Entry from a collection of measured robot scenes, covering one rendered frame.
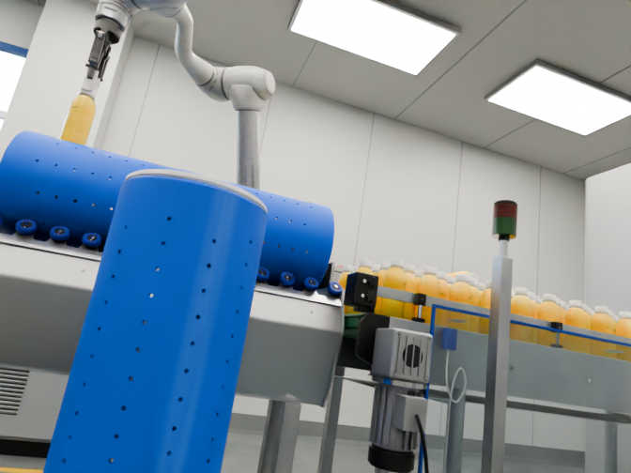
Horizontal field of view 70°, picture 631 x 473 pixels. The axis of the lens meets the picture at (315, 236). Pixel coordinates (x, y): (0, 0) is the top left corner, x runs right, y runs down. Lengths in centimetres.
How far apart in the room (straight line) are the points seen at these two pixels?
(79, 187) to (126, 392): 66
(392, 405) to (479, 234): 440
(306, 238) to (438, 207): 399
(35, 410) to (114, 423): 225
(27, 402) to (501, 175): 507
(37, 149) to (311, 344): 87
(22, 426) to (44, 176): 196
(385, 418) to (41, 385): 220
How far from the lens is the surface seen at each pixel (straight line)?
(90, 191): 128
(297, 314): 128
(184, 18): 166
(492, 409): 129
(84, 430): 81
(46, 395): 300
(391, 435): 117
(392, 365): 114
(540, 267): 594
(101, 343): 80
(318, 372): 134
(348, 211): 468
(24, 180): 131
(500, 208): 136
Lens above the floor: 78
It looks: 14 degrees up
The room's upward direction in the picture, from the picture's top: 9 degrees clockwise
